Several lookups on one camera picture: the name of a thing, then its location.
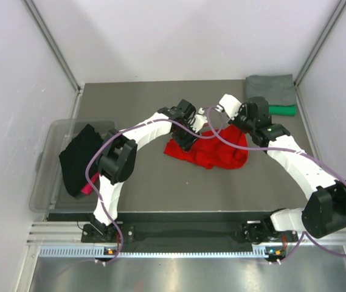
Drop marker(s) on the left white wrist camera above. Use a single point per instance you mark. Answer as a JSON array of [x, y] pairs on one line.
[[199, 121]]

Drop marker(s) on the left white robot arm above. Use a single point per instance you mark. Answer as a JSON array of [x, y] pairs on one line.
[[116, 158]]

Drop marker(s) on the left aluminium frame post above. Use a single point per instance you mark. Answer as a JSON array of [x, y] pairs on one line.
[[50, 41]]

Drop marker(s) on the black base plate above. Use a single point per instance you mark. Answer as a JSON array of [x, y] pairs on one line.
[[166, 231]]

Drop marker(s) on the red t shirt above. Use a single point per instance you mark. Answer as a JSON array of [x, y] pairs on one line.
[[209, 153]]

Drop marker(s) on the black t shirt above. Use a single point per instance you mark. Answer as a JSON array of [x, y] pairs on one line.
[[75, 158]]

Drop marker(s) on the clear plastic bin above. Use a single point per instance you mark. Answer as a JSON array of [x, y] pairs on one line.
[[49, 194]]

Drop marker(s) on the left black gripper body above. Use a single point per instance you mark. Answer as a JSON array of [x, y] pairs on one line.
[[183, 138]]

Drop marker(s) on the pink t shirt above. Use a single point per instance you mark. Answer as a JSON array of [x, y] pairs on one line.
[[87, 189]]

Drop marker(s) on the folded grey t shirt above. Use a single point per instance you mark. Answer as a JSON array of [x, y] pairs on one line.
[[278, 90]]

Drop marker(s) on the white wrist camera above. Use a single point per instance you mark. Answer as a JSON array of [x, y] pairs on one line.
[[229, 105], [199, 121]]

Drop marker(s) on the aluminium frame post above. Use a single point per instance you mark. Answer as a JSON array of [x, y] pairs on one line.
[[329, 26], [50, 41]]

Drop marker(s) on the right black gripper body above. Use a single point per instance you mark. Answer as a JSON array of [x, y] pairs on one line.
[[242, 121]]

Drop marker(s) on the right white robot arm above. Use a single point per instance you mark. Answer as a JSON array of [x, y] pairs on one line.
[[325, 212]]

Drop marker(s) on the folded green t shirt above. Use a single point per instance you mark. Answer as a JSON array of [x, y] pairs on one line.
[[283, 110]]

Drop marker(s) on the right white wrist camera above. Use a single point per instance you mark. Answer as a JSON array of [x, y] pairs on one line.
[[229, 105]]

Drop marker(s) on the right aluminium frame post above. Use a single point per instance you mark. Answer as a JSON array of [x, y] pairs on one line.
[[329, 26]]

